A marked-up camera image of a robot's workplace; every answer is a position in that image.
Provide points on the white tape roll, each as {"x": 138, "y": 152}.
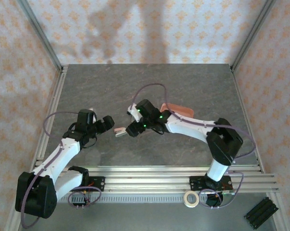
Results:
{"x": 186, "y": 202}

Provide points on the aluminium side rail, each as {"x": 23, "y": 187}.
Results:
{"x": 237, "y": 79}
{"x": 58, "y": 89}

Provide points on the pink plastic tray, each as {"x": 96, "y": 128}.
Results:
{"x": 180, "y": 110}

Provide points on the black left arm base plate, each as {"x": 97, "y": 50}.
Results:
{"x": 97, "y": 184}

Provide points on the small pink white stapler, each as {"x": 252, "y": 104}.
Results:
{"x": 120, "y": 132}

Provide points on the aluminium frame rail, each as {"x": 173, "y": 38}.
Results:
{"x": 147, "y": 180}

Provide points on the aluminium frame post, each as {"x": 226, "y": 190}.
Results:
{"x": 253, "y": 33}
{"x": 39, "y": 33}

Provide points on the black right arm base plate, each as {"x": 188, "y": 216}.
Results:
{"x": 195, "y": 183}

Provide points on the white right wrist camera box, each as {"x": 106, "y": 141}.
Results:
{"x": 132, "y": 113}

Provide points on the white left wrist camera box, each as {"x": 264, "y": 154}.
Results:
{"x": 93, "y": 115}

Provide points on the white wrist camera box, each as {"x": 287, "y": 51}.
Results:
{"x": 132, "y": 113}
{"x": 93, "y": 115}

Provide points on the small green circuit board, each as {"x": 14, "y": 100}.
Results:
{"x": 227, "y": 192}

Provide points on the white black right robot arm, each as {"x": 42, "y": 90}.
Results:
{"x": 190, "y": 127}

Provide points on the black connector block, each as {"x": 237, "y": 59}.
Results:
{"x": 78, "y": 204}
{"x": 214, "y": 201}

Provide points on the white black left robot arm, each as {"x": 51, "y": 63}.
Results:
{"x": 63, "y": 149}

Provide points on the black extrusion piece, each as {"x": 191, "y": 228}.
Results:
{"x": 261, "y": 213}

